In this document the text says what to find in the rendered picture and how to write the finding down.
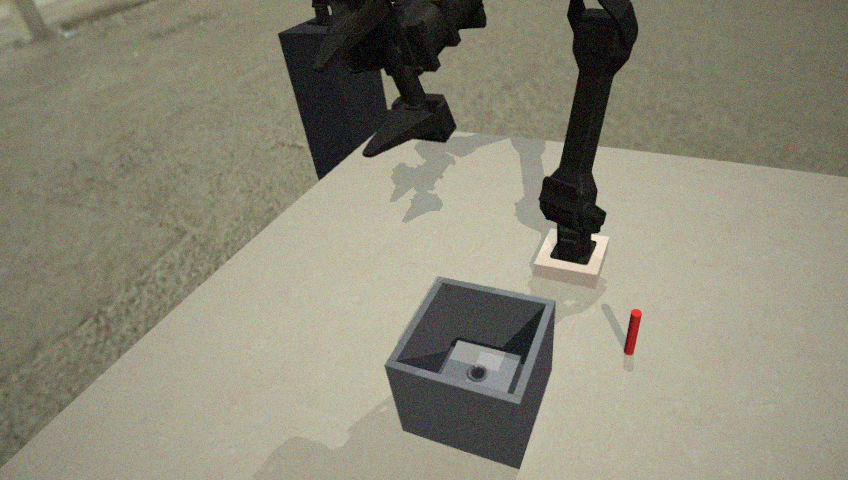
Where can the red peg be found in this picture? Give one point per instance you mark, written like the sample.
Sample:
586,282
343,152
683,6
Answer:
632,332

